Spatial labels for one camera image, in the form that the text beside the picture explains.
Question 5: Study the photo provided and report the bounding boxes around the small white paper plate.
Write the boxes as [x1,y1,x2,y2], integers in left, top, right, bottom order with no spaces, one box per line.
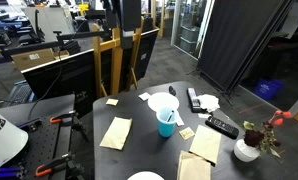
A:
[127,171,164,180]

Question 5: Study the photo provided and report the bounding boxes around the black folding screen divider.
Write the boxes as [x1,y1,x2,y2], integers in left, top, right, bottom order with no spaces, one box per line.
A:
[197,0,294,94]

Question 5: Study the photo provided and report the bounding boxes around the black and white marker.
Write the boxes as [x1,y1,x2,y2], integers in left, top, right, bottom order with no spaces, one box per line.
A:
[167,110,174,122]

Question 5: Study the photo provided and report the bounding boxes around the blue storage bin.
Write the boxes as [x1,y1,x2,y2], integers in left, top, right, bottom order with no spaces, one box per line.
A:
[254,79,284,100]

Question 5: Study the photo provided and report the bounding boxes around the dark red artificial flowers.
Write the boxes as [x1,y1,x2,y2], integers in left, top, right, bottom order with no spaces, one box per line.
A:
[243,110,292,158]

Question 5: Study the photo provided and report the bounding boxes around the yellow sticky note packet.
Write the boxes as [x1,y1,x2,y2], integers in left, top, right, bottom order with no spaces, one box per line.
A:
[179,127,195,140]

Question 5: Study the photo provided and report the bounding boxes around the orange black clamp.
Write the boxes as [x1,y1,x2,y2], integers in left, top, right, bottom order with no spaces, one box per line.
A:
[35,153,74,177]
[49,110,78,124]

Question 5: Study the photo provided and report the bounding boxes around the pink white small card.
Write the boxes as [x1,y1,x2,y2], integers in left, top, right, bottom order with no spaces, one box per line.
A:
[175,111,184,127]

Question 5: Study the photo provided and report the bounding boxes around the short black remote control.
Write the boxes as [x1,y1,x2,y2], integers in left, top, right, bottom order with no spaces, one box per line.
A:
[205,116,239,139]

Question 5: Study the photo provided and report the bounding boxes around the cardboard box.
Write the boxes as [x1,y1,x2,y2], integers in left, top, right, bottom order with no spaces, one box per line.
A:
[12,48,69,70]

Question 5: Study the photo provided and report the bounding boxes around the white paper packet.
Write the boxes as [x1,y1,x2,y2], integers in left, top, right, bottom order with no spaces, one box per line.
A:
[139,92,150,101]

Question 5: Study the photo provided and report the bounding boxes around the large white paper plate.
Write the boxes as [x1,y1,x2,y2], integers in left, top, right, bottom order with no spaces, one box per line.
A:
[148,92,180,111]

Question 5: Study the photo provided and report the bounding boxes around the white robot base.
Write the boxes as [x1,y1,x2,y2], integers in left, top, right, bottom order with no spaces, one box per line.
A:
[0,114,29,167]

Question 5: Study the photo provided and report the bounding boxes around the small black clicker remote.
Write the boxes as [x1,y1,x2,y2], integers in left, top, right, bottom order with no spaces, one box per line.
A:
[169,86,176,96]

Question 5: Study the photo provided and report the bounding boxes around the crumpled white tissue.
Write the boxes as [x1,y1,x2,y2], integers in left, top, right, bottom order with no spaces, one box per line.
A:
[198,94,220,112]

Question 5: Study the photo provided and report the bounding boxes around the black perforated side table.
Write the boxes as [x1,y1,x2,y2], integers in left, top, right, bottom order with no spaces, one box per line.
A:
[0,95,75,180]

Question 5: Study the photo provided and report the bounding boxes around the black computer monitor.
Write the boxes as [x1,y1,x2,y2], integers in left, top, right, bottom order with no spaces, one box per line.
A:
[23,30,158,118]

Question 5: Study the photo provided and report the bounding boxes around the brown paper napkin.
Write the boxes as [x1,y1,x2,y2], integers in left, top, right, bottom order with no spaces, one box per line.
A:
[100,117,132,150]

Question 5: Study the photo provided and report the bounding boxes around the wooden easel frame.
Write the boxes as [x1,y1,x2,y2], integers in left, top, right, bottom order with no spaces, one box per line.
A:
[93,18,144,98]

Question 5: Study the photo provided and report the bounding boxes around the white round flower vase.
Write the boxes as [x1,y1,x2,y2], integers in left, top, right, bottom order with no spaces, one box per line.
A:
[234,139,260,162]

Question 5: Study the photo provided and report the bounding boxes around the tan packet near edge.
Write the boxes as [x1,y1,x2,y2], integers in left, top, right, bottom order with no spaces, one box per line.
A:
[106,99,119,106]

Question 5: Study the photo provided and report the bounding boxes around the blue plastic cup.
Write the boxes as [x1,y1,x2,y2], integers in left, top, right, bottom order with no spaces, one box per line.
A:
[156,108,176,138]

